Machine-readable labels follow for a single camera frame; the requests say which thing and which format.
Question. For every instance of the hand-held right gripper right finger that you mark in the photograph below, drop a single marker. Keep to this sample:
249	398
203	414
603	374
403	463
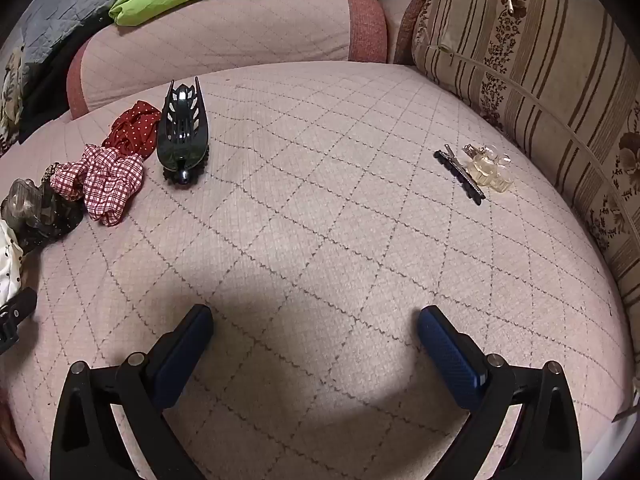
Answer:
447	355

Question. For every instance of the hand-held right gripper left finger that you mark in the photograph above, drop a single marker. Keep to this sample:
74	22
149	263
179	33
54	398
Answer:
182	360

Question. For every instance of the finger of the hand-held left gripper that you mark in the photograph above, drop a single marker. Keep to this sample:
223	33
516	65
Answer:
17	312

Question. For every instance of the white dotted scrunchie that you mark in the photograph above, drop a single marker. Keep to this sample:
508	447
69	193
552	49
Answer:
7	270

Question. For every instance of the dark dotted scrunchie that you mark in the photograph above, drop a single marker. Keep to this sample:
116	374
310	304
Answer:
57	222

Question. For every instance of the grey translucent claw clip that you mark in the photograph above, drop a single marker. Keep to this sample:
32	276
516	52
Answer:
22	202

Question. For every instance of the red white checked scrunchie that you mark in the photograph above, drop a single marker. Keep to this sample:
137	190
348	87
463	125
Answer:
107	185

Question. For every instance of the red polka dot scrunchie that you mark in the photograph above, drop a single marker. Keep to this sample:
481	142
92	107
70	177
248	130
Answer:
130	130

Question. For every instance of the black hair claw clip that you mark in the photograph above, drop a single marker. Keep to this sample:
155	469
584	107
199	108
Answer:
180	145

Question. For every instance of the black toothed hair barrette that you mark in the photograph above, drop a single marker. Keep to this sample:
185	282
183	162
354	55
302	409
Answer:
460	176

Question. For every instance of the clear yellowish claw clip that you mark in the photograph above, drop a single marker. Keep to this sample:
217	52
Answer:
487	172

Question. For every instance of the floral patterned cloth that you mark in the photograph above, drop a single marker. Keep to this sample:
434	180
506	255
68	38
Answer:
10	90

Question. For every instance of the black cloth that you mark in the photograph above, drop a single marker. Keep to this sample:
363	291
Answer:
50	85

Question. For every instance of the grey quilted blanket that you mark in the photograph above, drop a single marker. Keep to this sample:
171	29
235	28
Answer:
65	10

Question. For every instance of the striped floral sofa cushion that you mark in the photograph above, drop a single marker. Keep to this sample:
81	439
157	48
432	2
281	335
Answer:
550	60

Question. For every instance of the pink sofa back cushion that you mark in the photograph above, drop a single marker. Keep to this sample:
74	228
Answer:
225	45

